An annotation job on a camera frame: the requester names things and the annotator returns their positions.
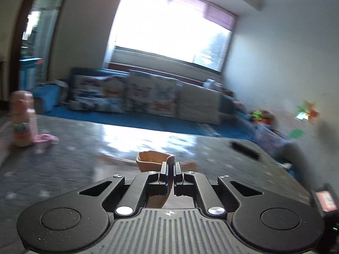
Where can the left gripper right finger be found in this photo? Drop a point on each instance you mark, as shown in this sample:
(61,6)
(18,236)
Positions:
(182,187)

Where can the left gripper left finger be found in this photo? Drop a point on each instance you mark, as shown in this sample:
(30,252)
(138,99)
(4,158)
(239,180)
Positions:
(158,183)

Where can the cream white garment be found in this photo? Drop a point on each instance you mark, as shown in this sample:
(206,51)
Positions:
(152,161)

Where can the black remote control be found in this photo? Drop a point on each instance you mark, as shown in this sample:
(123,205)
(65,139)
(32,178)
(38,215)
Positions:
(248,152)

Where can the clear plastic storage box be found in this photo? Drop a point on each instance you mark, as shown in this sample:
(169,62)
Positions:
(272,143)

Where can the beige plain cushion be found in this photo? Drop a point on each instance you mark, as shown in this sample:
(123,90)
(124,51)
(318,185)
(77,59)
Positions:
(198,104)

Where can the colourful paper pinwheel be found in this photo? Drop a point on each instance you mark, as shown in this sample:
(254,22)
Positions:
(306,113)

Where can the right butterfly cushion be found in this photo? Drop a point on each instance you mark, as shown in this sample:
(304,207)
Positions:
(152,94)

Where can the butterfly cushion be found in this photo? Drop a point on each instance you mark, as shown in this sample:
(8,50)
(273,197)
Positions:
(152,94)
(99,93)

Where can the stuffed toys pile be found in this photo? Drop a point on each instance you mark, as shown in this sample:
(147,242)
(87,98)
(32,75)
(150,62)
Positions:
(261,116)

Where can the left butterfly cushion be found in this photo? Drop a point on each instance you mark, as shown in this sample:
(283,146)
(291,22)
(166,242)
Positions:
(99,93)

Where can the white plush toy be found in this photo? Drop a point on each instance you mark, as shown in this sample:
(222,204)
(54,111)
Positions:
(213,85)

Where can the pink cartoon water bottle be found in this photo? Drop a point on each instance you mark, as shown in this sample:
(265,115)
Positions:
(23,118)

